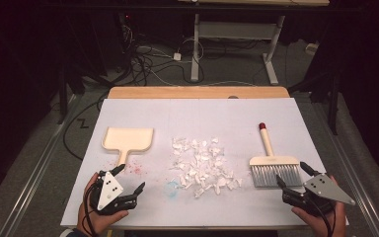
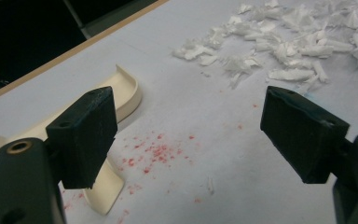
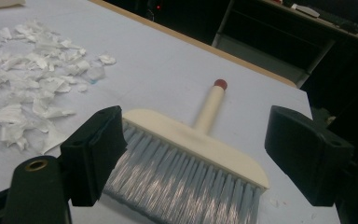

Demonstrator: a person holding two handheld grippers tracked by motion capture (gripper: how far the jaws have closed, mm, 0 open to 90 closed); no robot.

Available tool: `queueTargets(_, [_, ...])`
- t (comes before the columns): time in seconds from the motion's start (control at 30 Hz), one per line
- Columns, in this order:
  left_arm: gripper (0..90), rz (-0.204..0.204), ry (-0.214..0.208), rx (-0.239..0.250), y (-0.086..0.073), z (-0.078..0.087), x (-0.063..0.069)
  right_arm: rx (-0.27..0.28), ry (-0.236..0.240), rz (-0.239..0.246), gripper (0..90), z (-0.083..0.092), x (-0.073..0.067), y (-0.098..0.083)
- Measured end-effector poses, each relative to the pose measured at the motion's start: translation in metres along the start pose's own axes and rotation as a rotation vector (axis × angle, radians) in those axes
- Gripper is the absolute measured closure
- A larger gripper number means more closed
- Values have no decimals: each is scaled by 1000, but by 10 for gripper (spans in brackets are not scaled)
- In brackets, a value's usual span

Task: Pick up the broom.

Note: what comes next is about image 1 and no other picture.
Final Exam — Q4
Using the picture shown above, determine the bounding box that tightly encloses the metal floor rail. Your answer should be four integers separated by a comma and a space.
0, 93, 82, 237
304, 95, 379, 237

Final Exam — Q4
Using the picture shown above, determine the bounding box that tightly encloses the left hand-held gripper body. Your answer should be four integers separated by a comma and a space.
89, 170, 138, 216

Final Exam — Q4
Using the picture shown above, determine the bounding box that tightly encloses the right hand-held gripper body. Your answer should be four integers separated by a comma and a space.
282, 173, 356, 218

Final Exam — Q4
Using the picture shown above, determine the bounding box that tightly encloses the black cable loop on floor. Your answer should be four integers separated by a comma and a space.
61, 93, 109, 162

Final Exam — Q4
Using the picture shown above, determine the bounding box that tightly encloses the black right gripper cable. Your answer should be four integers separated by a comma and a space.
307, 197, 339, 237

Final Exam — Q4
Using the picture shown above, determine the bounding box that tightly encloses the person's right hand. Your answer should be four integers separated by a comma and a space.
290, 175, 348, 237

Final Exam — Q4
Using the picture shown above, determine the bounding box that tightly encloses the cream brush with grey bristles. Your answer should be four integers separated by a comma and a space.
249, 121, 304, 189

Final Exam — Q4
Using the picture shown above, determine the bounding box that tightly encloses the white metal desk frame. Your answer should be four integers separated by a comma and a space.
177, 0, 331, 86

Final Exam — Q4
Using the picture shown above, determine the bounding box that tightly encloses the pile of white paper scraps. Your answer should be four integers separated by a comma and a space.
169, 136, 244, 199

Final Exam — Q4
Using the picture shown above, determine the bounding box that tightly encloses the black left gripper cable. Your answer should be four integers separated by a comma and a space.
80, 182, 102, 237

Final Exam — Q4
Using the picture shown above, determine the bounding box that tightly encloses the person's left hand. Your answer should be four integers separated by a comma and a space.
76, 173, 130, 237

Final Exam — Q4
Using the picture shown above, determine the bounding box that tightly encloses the cream plastic dustpan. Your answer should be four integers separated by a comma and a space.
101, 126, 155, 170

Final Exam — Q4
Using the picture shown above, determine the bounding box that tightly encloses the tangle of black floor cables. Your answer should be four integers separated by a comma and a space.
117, 13, 206, 87

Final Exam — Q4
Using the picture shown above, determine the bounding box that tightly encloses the white table cover sheet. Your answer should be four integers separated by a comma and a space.
59, 97, 349, 229

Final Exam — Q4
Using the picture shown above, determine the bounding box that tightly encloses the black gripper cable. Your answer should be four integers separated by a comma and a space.
80, 182, 102, 237
307, 197, 339, 237

